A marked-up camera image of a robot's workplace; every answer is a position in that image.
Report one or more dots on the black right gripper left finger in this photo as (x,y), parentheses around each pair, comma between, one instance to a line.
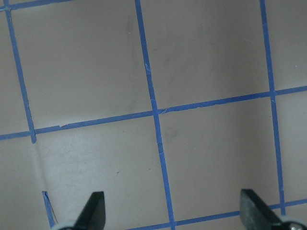
(93,215)

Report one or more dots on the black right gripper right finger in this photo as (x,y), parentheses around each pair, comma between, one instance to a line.
(255,214)

